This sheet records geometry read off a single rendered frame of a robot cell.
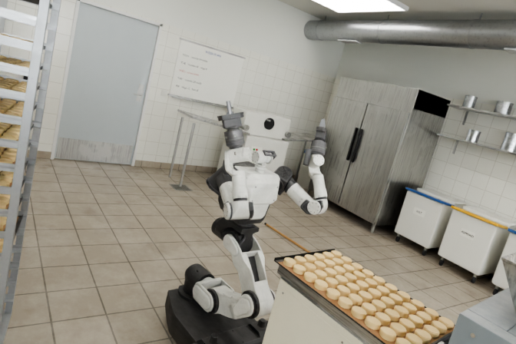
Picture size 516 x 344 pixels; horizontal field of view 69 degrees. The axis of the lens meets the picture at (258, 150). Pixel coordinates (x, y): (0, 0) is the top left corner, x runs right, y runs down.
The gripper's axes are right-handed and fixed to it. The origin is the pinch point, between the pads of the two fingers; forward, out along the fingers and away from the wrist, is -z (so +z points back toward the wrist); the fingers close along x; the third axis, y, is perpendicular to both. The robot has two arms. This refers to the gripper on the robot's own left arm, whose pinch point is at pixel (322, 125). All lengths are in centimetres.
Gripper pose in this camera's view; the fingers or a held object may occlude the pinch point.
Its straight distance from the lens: 227.9
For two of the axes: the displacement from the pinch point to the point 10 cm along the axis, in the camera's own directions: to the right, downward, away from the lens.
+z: -2.3, 9.4, -2.5
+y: -9.5, -1.6, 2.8
